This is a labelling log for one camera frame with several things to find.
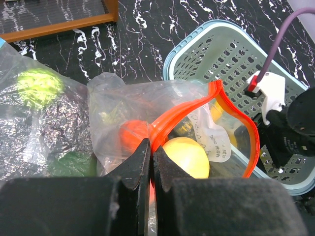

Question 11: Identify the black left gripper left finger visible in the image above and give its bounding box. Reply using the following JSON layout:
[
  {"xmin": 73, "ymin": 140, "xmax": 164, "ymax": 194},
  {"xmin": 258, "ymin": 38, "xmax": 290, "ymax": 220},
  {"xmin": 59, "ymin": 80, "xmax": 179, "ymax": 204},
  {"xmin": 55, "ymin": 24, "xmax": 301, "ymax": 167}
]
[{"xmin": 0, "ymin": 139, "xmax": 151, "ymax": 236}]

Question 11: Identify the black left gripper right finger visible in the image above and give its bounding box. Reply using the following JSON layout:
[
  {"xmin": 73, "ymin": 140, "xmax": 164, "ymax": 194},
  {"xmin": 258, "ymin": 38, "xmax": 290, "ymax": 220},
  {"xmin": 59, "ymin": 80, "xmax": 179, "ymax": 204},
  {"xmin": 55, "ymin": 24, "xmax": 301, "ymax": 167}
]
[{"xmin": 152, "ymin": 147, "xmax": 309, "ymax": 236}]

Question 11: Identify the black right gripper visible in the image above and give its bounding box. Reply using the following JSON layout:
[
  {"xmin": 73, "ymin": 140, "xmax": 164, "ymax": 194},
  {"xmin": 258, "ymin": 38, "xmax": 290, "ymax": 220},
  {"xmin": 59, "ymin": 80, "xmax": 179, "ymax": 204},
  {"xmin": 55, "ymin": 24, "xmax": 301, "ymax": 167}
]
[{"xmin": 254, "ymin": 88, "xmax": 315, "ymax": 168}]

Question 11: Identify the orange pumpkin toy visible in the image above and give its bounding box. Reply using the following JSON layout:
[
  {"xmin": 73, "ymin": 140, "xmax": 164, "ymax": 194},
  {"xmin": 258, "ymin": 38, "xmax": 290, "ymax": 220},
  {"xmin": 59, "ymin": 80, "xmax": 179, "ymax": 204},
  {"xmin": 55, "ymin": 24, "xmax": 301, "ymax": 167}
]
[{"xmin": 119, "ymin": 120, "xmax": 150, "ymax": 154}]

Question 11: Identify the red zipper clear bag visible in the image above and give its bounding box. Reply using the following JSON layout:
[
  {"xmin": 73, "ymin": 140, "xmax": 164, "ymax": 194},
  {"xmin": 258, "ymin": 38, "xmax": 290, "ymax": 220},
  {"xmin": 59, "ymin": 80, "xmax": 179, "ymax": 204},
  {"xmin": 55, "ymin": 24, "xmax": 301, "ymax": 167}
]
[{"xmin": 87, "ymin": 72, "xmax": 260, "ymax": 178}]

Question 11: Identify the blue zipper clear bag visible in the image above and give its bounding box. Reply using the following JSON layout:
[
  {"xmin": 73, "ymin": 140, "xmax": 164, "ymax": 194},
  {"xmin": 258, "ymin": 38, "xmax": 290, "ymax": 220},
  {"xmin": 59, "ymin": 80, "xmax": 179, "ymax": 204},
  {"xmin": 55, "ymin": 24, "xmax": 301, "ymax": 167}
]
[{"xmin": 0, "ymin": 40, "xmax": 93, "ymax": 182}]

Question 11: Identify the green bumpy fruit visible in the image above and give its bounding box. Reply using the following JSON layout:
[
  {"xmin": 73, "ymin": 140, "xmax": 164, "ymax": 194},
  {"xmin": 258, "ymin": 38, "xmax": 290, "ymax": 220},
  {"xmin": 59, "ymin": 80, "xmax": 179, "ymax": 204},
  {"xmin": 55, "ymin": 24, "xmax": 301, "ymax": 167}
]
[{"xmin": 16, "ymin": 68, "xmax": 64, "ymax": 110}]

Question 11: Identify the green avocado fruit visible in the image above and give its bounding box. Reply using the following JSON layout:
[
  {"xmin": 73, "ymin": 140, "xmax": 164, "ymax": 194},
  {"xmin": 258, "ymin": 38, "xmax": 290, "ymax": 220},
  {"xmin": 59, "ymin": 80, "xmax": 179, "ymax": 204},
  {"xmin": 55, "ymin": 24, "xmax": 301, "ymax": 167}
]
[{"xmin": 48, "ymin": 151, "xmax": 96, "ymax": 177}]

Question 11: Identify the yellow banana toy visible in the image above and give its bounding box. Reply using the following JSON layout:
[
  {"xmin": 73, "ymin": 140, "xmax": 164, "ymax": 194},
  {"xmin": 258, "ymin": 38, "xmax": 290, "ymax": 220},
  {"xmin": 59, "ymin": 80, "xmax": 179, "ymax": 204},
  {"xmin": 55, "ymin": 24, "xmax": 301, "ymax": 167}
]
[{"xmin": 210, "ymin": 101, "xmax": 224, "ymax": 122}]

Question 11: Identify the light blue plastic basket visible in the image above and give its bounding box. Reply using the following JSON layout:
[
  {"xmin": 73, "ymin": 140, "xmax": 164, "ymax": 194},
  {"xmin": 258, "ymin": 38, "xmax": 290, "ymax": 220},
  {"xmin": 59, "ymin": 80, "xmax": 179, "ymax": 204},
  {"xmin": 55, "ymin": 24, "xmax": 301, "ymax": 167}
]
[{"xmin": 163, "ymin": 20, "xmax": 315, "ymax": 196}]

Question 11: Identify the wooden shelf rack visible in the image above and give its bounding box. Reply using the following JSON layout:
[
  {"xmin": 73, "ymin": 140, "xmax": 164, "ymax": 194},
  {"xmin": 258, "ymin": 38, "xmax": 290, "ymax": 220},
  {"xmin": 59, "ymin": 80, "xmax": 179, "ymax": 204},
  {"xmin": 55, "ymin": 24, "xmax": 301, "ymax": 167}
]
[{"xmin": 0, "ymin": 0, "xmax": 119, "ymax": 44}]

